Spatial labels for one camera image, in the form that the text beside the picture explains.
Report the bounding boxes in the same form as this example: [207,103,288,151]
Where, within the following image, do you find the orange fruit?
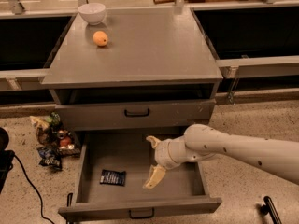
[93,31,108,47]

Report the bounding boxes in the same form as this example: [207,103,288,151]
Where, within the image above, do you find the open grey middle drawer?
[59,127,221,223]

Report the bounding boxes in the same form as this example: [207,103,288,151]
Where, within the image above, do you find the closed grey top drawer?
[56,100,216,131]

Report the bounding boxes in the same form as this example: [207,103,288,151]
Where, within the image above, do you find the black cable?
[12,154,56,224]

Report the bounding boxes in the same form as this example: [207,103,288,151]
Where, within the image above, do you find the red soda can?
[60,136,72,148]

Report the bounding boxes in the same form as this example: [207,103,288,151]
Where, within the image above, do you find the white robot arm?
[144,124,299,189]

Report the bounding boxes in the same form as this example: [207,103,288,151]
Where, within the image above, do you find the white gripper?
[143,135,213,189]

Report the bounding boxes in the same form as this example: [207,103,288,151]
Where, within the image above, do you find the grey drawer cabinet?
[40,6,224,133]

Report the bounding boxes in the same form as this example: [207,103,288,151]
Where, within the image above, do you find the blue rxbar blueberry wrapper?
[100,169,126,186]

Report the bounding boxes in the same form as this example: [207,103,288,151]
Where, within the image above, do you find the white bowl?
[78,3,107,25]

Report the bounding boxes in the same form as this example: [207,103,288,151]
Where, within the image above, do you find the black handle bottom right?
[260,196,282,224]

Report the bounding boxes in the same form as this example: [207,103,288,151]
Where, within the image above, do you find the dark blue chip bag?
[37,147,62,171]

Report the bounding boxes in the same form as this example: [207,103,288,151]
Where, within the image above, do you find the wooden stick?
[153,0,175,5]

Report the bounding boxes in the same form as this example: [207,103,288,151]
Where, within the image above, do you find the pile of snack packages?
[30,112,80,156]

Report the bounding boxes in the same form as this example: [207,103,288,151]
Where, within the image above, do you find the black device on floor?
[0,128,15,193]

